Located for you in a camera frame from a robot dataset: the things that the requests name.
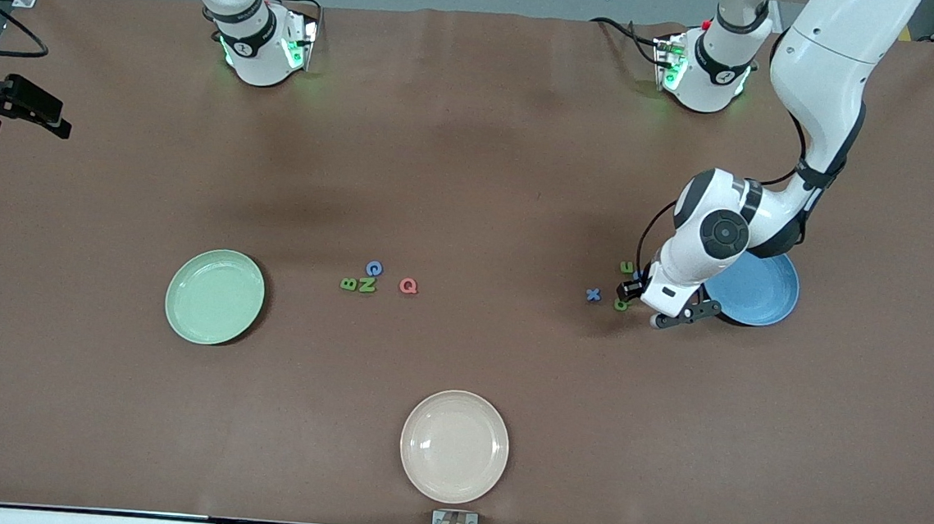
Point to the green letter B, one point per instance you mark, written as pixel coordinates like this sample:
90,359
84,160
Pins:
349,284

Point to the blue plate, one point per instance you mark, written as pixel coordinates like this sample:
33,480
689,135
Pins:
764,299

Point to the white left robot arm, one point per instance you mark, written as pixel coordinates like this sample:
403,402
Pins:
825,73

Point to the brown table cover sheet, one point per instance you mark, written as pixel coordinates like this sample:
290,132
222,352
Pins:
473,172

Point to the blue letter C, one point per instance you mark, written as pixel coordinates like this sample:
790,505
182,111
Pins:
368,268

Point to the green letter n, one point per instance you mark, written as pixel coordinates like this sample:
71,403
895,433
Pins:
627,267
367,285

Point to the green plate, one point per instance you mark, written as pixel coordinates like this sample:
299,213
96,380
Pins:
214,298

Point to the red letter Q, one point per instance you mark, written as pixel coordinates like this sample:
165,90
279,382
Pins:
402,286

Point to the blue letter x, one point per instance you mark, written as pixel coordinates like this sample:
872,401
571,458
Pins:
593,295

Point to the green letter q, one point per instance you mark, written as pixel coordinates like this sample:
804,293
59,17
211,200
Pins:
620,305

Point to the cream plate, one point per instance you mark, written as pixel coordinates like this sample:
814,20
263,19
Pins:
454,447

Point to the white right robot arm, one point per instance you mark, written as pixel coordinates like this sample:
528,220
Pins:
255,58

